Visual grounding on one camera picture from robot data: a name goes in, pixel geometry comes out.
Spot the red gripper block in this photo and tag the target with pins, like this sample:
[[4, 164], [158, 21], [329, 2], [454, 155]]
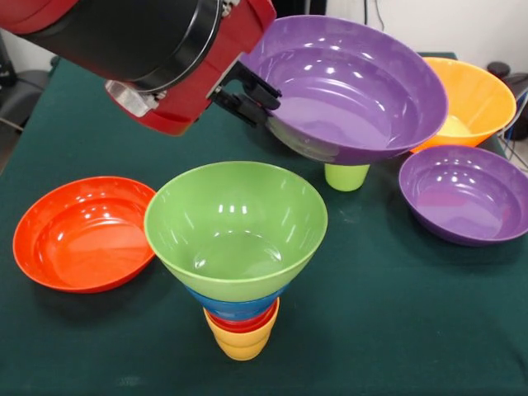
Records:
[[214, 70]]

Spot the purple plastic bowl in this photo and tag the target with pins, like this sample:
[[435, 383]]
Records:
[[466, 202], [350, 90]]

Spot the green plastic bowl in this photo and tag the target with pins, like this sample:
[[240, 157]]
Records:
[[235, 231]]

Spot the small blue plastic bowl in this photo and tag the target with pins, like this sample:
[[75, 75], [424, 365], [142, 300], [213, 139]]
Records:
[[235, 307]]

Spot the red plastic cup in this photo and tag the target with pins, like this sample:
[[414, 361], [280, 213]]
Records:
[[243, 326]]

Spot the yellow plastic cup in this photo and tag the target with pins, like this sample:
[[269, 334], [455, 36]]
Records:
[[239, 346]]

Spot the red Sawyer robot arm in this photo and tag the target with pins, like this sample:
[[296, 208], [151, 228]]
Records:
[[115, 37]]

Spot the green plastic cup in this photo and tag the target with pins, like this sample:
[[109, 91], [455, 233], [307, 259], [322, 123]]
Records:
[[346, 177]]

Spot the orange-red plastic bowl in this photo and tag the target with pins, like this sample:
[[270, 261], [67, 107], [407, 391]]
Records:
[[82, 247]]

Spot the black chair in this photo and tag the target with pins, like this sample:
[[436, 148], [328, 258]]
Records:
[[515, 82], [24, 95]]

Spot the large orange plastic bowl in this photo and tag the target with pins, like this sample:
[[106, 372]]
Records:
[[478, 99]]

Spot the dark green tablecloth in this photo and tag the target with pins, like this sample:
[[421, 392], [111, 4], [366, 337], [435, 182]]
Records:
[[371, 330]]

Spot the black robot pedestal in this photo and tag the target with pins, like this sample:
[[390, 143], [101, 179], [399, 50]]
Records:
[[301, 8]]

